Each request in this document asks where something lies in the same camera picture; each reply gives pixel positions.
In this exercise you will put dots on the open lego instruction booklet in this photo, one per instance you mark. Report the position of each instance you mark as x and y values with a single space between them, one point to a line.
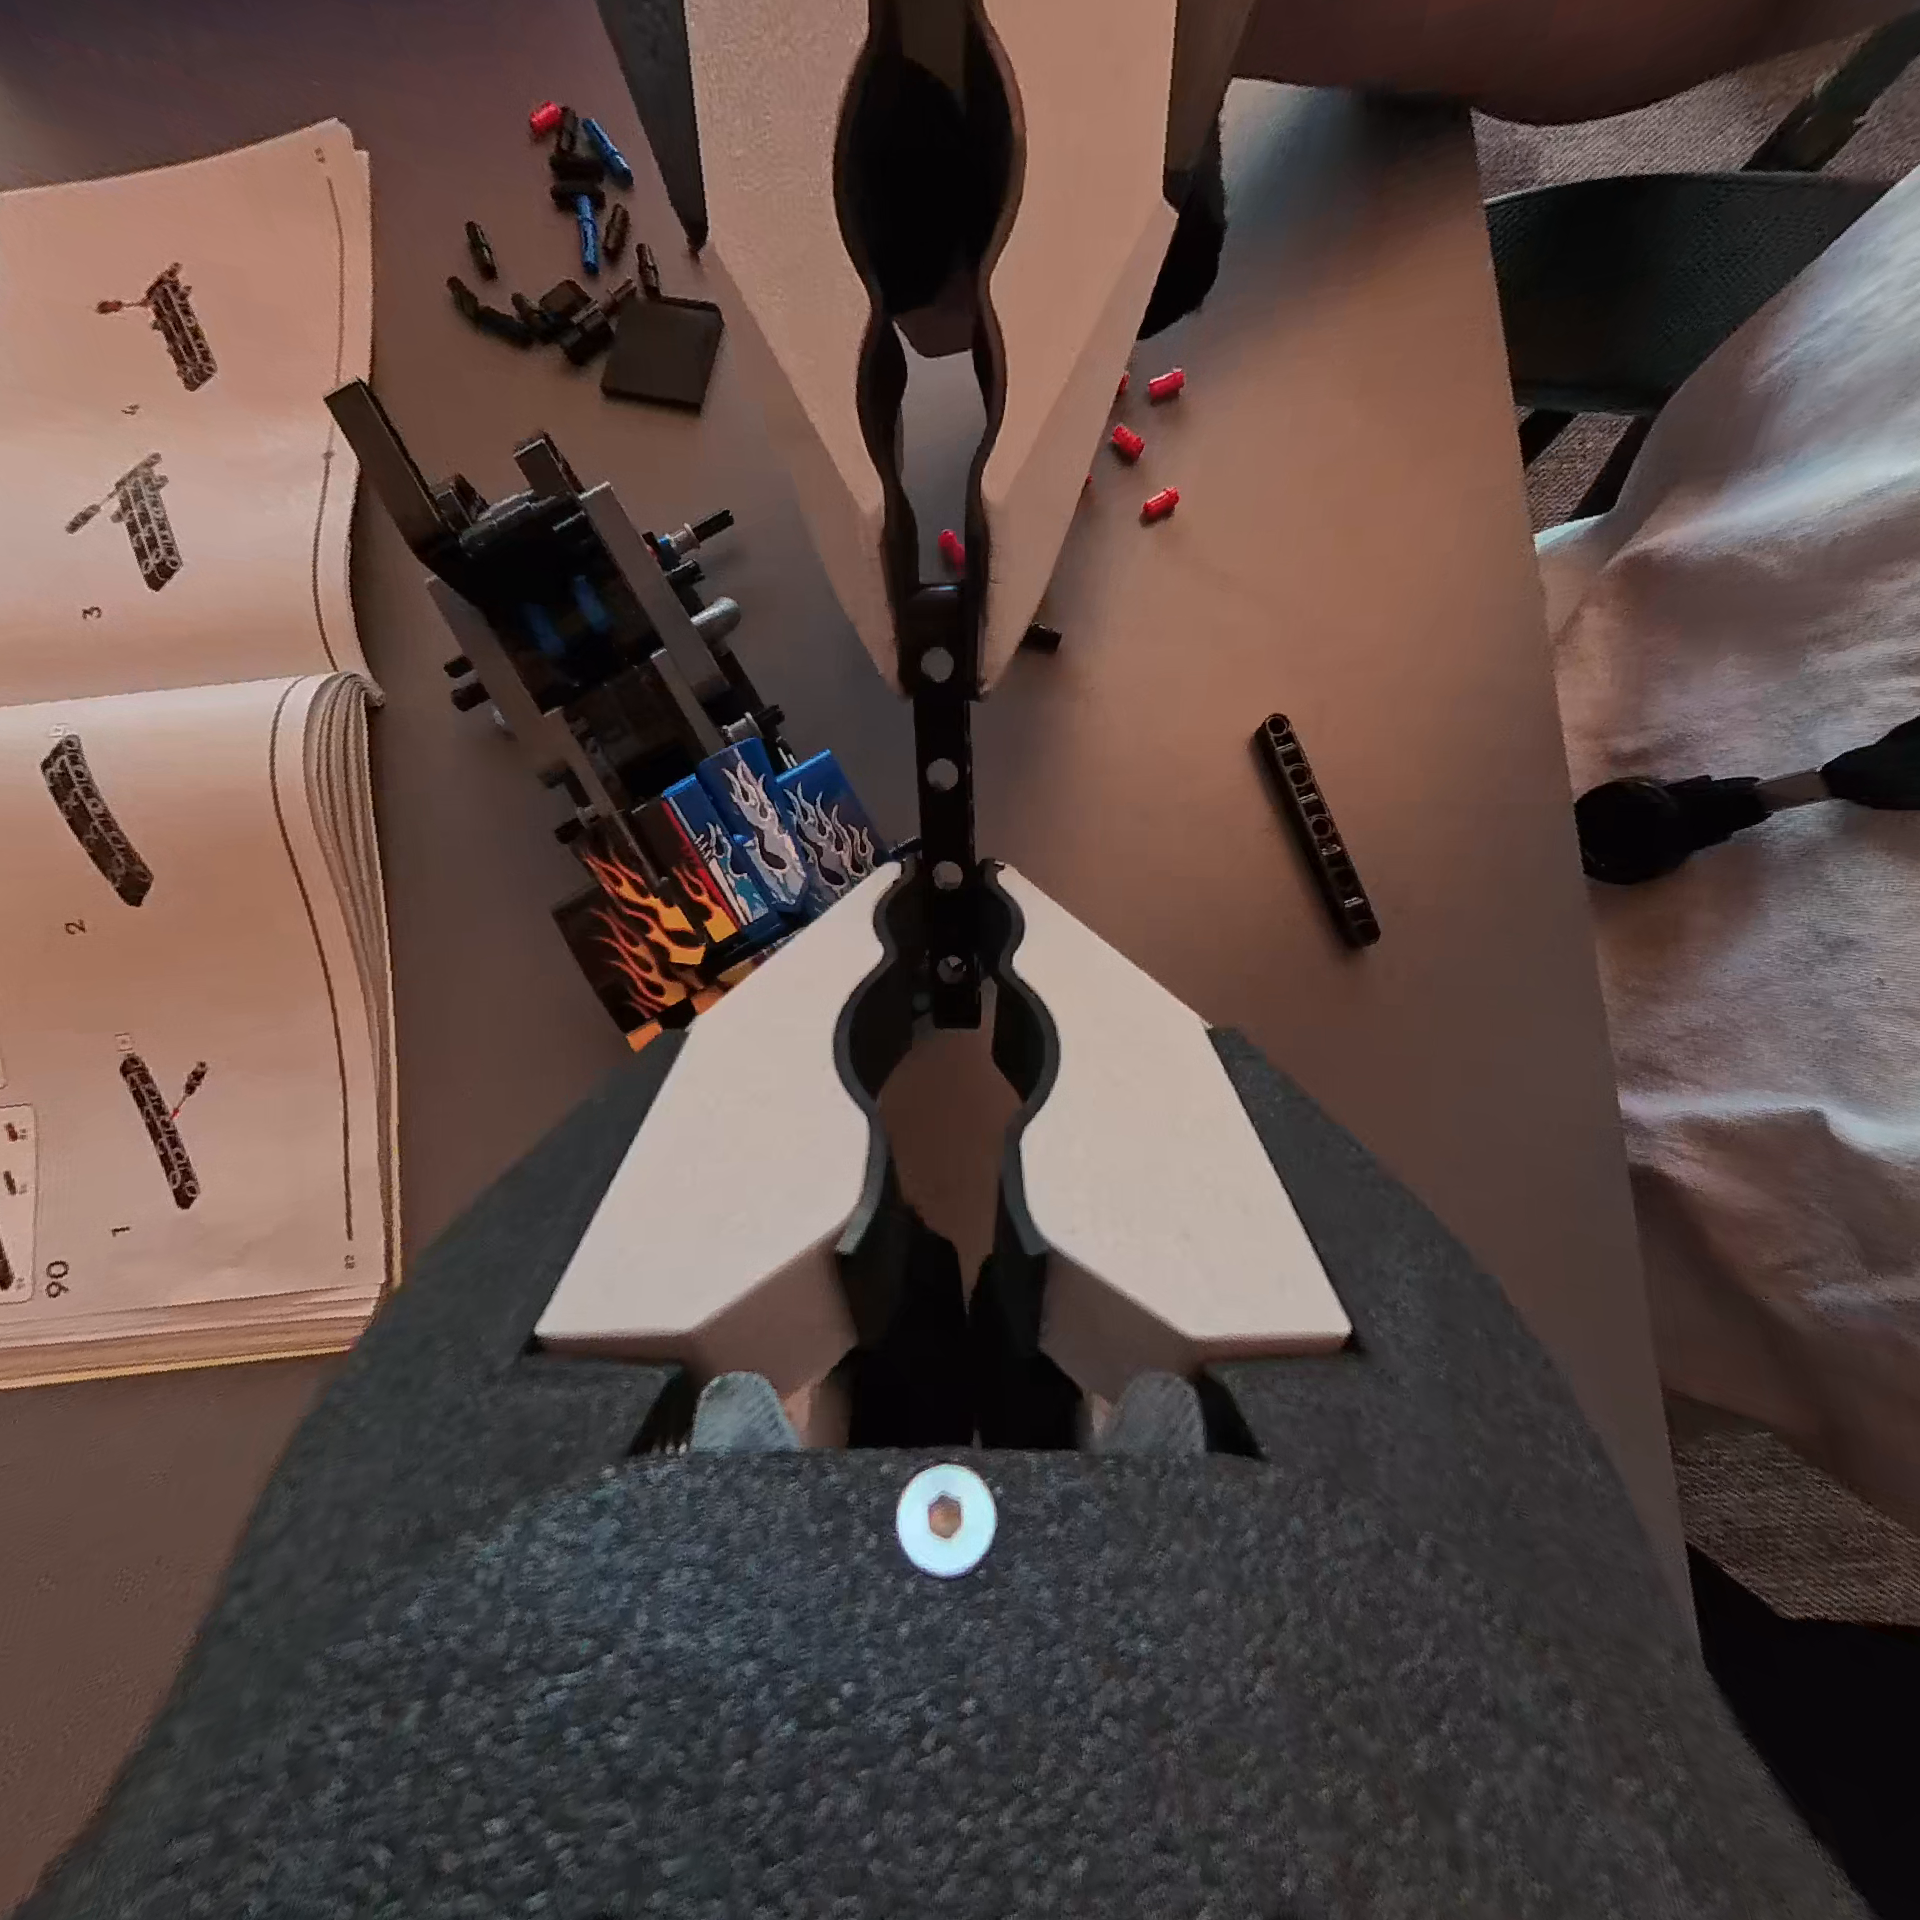
195 901

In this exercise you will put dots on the short black lego beam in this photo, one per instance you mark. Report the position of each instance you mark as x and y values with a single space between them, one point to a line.
944 720

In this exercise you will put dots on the cluster of red black lego pins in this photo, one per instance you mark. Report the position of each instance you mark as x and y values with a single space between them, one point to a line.
1129 443

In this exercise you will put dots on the long black lego beam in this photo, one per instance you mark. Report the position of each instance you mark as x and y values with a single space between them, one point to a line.
1320 833

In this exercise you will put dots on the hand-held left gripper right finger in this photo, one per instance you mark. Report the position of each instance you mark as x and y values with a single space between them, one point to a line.
1171 1198

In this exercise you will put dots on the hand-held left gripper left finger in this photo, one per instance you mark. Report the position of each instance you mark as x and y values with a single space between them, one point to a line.
720 1198

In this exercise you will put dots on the person's right forearm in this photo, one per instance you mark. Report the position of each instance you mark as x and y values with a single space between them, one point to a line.
1501 45

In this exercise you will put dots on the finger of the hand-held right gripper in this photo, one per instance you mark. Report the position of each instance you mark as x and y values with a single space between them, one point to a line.
1110 181
780 181

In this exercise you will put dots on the partly built lego model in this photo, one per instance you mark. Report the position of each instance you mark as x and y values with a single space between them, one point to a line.
601 720

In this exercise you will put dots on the person's white shirt torso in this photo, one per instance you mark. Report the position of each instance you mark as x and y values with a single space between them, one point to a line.
1754 602

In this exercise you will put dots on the black chair armrest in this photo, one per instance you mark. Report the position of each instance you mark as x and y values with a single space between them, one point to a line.
1665 272

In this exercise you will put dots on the cluster of black blue lego pins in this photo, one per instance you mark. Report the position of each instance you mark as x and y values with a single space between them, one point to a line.
578 196

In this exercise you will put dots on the black flat lego tile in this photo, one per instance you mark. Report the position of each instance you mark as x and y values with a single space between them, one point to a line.
663 346

